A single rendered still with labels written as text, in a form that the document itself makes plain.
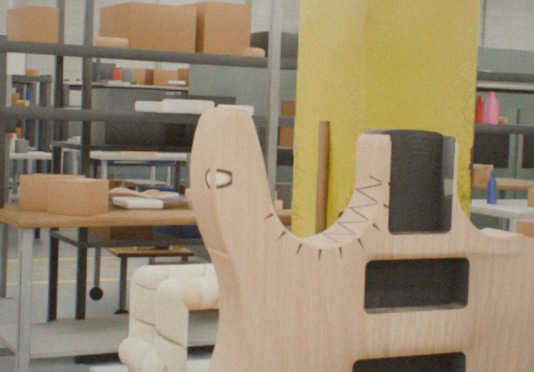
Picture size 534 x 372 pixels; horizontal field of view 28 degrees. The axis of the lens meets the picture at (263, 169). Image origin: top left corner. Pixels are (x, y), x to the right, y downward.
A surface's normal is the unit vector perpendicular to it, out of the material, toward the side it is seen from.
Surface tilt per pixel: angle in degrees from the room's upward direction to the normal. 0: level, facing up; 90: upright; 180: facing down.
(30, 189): 90
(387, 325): 90
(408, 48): 90
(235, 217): 90
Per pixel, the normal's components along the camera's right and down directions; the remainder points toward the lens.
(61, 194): -0.32, 0.04
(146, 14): 0.49, 0.07
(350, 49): -0.89, -0.01
